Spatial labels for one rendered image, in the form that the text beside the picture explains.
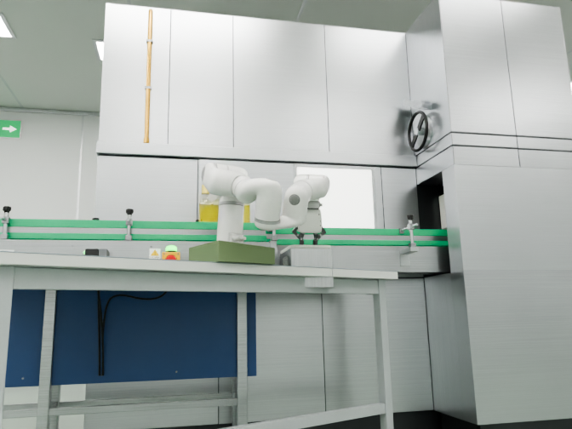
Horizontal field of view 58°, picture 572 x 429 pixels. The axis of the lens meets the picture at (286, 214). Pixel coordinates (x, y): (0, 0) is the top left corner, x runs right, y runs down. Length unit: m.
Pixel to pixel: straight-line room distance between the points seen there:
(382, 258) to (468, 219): 0.43
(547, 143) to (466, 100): 0.47
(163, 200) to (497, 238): 1.57
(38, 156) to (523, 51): 4.54
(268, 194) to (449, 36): 1.46
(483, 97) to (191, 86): 1.44
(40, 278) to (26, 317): 0.62
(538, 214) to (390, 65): 1.11
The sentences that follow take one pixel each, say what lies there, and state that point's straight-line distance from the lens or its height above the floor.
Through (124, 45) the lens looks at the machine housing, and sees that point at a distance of 2.81.
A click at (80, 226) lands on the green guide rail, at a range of 2.22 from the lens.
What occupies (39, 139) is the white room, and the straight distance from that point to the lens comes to 5.87.
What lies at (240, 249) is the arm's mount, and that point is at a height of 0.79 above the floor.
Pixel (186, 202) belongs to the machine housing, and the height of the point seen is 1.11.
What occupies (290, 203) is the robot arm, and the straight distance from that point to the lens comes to 1.75.
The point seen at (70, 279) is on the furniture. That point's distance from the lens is 1.64.
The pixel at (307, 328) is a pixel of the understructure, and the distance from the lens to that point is 2.53.
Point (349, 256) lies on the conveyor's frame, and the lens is 2.39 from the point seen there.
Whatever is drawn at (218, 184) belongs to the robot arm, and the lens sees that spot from 1.80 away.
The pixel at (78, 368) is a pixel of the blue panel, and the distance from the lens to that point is 2.20.
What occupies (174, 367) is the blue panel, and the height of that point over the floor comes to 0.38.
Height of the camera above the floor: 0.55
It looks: 12 degrees up
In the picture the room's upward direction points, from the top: 1 degrees counter-clockwise
